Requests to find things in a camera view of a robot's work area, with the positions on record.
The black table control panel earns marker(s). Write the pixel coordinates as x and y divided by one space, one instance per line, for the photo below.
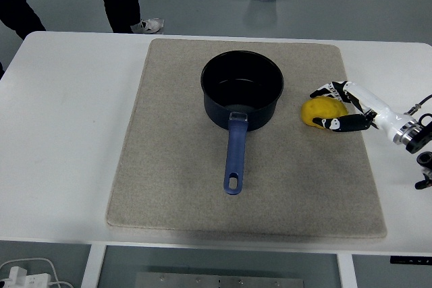
410 260

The person in dark trousers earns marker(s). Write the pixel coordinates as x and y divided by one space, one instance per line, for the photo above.
17 11

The beige fabric mat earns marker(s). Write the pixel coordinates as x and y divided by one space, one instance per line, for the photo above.
175 173

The white power adapter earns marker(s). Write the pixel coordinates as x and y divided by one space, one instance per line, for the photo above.
23 278

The white table leg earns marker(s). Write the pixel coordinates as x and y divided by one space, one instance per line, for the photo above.
92 267
347 271

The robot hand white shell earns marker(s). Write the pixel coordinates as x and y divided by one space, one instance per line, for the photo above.
374 104

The grey metal plate with screws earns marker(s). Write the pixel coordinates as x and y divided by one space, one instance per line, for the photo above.
219 281

